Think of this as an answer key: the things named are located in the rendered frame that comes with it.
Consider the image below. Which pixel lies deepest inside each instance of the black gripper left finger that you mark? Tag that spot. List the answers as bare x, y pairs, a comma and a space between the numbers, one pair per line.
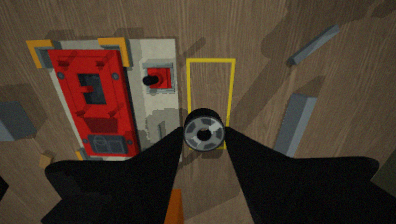
146, 179

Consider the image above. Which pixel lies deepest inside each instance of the black wheel with grey hub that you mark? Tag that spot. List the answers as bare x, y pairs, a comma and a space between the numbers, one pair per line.
203, 141

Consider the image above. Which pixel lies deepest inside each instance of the yellow rectangular outline on table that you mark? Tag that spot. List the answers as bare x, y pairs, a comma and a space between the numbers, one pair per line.
188, 60

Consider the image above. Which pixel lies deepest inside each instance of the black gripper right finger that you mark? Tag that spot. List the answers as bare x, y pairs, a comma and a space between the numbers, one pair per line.
272, 182

